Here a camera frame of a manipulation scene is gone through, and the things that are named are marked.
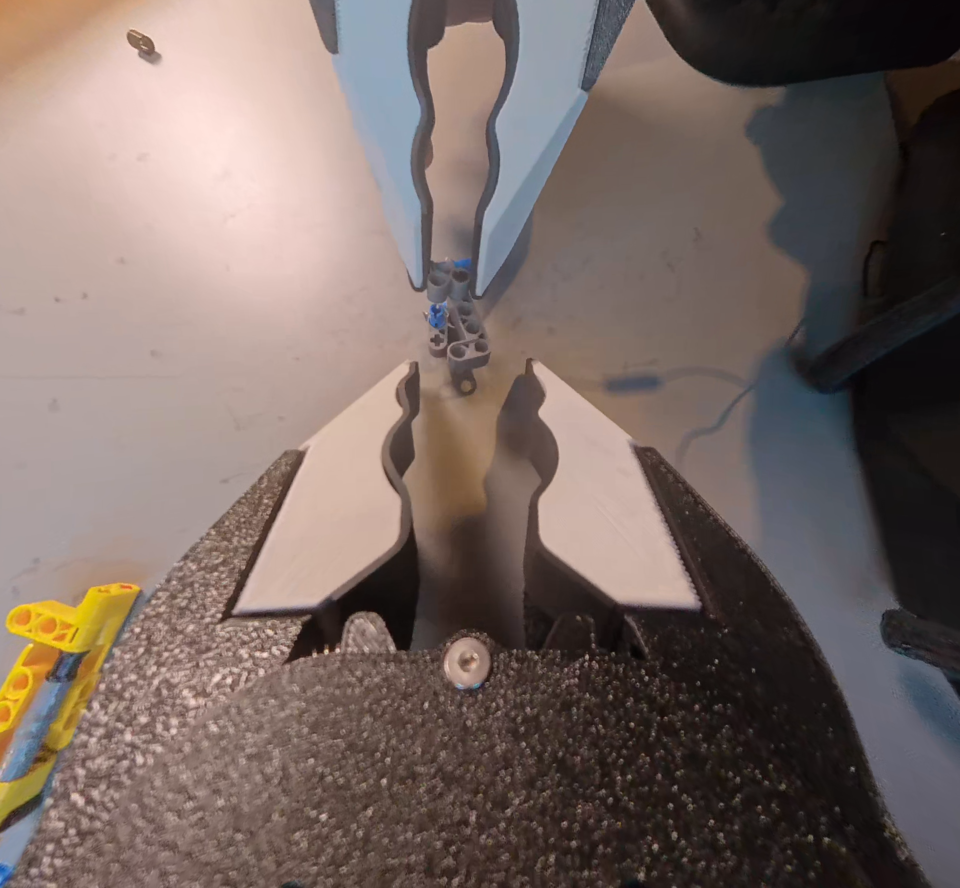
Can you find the small grey connector blue pins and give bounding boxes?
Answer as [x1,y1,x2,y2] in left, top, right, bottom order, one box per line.
[420,303,453,358]

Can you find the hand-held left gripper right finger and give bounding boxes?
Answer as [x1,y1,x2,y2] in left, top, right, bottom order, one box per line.
[513,357,705,615]

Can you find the grey angled beam assembly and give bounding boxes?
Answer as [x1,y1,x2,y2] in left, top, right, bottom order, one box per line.
[423,256,492,398]

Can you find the thin grey cable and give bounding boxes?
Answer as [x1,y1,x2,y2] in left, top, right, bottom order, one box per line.
[603,366,804,462]

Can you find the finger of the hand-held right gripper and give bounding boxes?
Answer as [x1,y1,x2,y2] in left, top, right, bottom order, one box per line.
[472,0,616,298]
[328,0,438,295]

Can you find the person's torso black hoodie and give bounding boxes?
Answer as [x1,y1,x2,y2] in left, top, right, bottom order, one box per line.
[795,89,960,687]

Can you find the yellow beam assembly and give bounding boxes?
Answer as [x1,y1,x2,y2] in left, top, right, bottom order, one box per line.
[0,582,144,829]

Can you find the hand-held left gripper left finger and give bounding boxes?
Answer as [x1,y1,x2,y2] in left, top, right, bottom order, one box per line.
[228,359,421,618]

